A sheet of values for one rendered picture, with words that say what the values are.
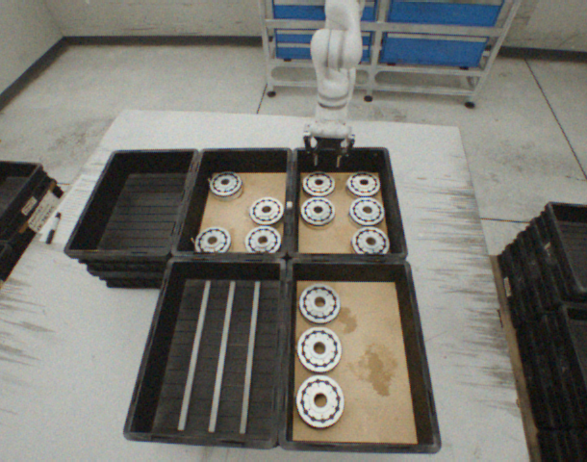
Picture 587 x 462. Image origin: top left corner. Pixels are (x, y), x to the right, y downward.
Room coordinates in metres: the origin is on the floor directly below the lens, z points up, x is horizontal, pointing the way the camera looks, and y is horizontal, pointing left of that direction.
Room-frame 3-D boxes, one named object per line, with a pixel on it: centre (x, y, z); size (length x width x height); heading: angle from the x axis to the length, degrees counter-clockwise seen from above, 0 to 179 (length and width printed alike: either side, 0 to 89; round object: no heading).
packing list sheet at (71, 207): (0.80, 0.80, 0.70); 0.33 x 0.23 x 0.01; 169
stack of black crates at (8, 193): (1.03, 1.40, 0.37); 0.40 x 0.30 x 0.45; 169
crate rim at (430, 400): (0.17, -0.11, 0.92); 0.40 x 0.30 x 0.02; 175
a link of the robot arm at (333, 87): (0.67, -0.11, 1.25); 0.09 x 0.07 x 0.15; 75
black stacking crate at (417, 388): (0.17, -0.11, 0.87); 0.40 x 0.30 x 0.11; 175
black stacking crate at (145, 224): (0.63, 0.45, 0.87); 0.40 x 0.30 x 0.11; 175
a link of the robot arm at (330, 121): (0.64, -0.11, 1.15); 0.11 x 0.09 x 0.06; 169
